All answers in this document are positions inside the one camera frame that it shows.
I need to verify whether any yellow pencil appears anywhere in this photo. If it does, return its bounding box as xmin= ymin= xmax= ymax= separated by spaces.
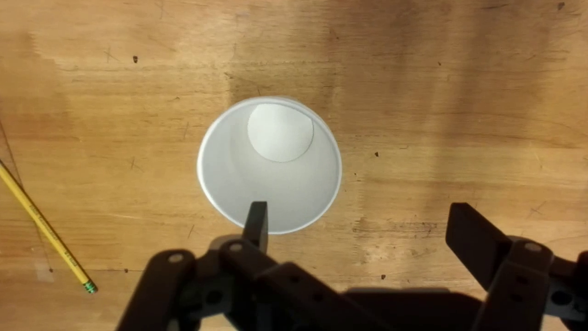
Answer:
xmin=0 ymin=163 xmax=99 ymax=295

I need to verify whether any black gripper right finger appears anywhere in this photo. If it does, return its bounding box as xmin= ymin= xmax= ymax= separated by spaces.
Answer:
xmin=444 ymin=203 xmax=511 ymax=290

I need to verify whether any white foam cup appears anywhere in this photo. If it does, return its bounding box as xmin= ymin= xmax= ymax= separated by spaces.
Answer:
xmin=196 ymin=96 xmax=343 ymax=236

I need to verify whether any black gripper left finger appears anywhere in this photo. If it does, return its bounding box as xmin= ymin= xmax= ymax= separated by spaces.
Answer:
xmin=220 ymin=201 xmax=268 ymax=262

